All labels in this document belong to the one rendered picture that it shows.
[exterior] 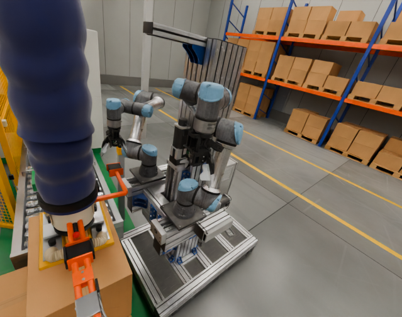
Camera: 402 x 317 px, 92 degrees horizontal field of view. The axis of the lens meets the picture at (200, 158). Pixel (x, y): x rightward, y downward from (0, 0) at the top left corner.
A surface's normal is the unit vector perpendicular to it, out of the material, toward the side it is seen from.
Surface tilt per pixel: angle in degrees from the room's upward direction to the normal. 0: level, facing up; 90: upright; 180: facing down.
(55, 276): 0
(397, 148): 90
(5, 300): 0
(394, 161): 90
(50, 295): 0
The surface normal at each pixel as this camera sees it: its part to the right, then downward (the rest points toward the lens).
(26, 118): -0.19, 0.58
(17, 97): -0.16, 0.16
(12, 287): 0.18, -0.87
